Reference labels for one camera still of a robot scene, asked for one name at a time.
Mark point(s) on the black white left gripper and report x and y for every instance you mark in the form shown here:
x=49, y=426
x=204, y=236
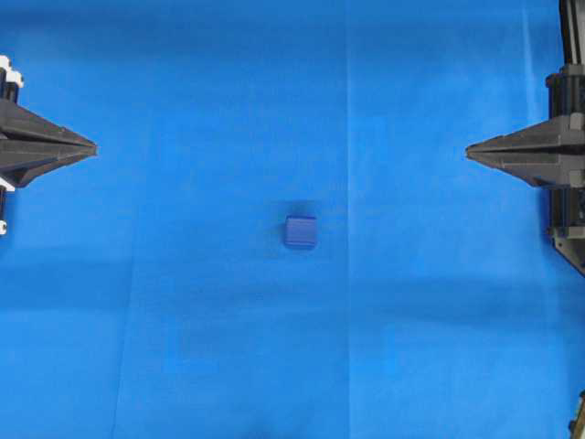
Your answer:
x=53, y=146

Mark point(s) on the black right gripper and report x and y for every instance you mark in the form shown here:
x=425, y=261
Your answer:
x=563, y=173

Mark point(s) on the blue block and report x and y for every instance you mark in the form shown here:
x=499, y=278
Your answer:
x=300, y=232

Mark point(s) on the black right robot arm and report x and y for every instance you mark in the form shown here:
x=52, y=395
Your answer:
x=571, y=15

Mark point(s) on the blue table cloth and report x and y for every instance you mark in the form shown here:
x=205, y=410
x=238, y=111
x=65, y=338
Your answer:
x=146, y=291

